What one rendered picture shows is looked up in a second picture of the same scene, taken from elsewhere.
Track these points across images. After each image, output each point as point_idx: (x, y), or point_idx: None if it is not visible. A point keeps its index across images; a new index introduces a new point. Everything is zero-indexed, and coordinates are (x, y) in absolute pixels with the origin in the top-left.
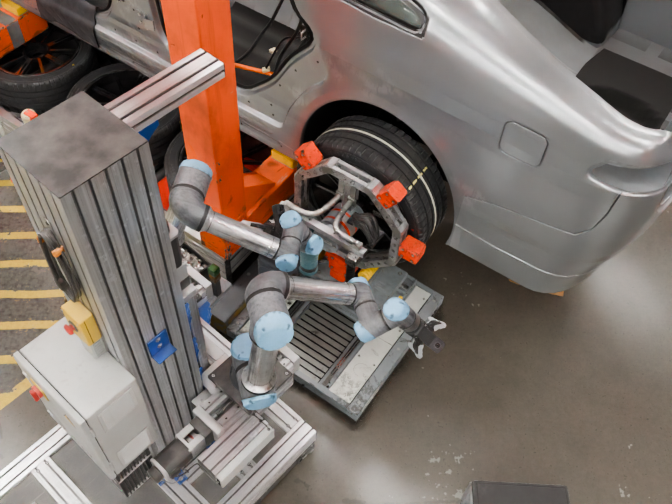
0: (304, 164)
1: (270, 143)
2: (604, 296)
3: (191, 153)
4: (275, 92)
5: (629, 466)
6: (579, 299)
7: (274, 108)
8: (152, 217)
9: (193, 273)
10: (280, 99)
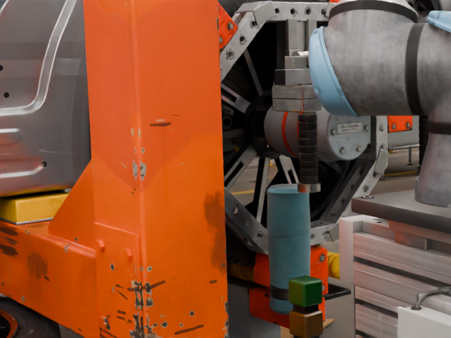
0: (221, 33)
1: (15, 177)
2: (342, 305)
3: None
4: (9, 24)
5: None
6: (341, 316)
7: (9, 74)
8: None
9: (370, 216)
10: (23, 37)
